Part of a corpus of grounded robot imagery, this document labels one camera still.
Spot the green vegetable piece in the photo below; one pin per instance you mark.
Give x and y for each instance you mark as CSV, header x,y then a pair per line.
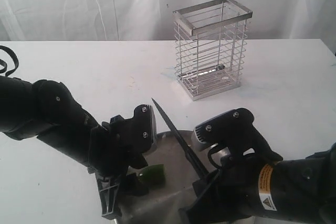
x,y
152,176

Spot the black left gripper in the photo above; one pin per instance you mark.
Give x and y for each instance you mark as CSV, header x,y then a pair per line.
x,y
111,158

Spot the white backdrop curtain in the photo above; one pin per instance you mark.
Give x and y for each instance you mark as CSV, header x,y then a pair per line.
x,y
25,20

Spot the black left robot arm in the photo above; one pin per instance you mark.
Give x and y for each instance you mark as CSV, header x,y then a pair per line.
x,y
47,110

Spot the black handled knife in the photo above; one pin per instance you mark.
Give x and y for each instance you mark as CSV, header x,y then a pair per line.
x,y
190,155

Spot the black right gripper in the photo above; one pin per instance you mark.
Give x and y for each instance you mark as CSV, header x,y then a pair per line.
x,y
230,192

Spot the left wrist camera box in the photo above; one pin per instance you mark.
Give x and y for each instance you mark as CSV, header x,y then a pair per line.
x,y
139,131

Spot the round steel plate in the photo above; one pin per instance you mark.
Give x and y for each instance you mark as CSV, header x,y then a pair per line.
x,y
169,177

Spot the wire metal utensil rack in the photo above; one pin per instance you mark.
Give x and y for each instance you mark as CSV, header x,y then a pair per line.
x,y
210,43

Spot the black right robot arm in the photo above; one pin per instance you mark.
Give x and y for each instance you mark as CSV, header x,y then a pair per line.
x,y
301,190

